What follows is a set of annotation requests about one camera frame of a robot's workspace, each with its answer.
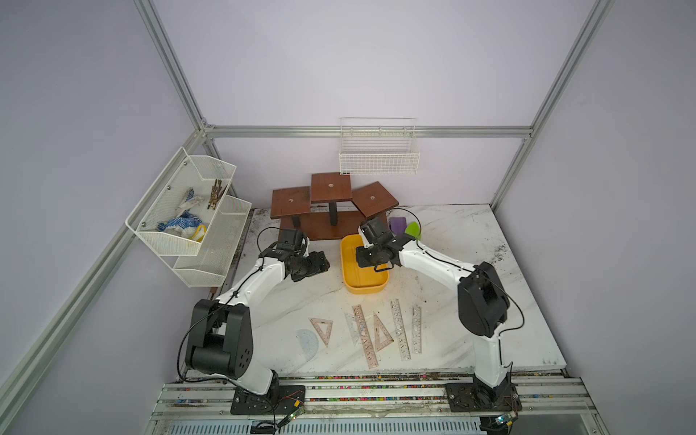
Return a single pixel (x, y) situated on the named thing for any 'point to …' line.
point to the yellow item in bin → (198, 234)
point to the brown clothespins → (216, 194)
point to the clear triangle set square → (352, 326)
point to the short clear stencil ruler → (416, 330)
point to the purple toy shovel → (398, 224)
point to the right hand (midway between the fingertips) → (361, 261)
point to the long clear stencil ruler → (401, 331)
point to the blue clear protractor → (309, 343)
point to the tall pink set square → (376, 333)
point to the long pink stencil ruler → (365, 337)
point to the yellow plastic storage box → (359, 280)
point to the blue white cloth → (186, 222)
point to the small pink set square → (324, 336)
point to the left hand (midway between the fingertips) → (319, 270)
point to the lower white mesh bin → (209, 266)
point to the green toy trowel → (413, 229)
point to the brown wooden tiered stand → (329, 208)
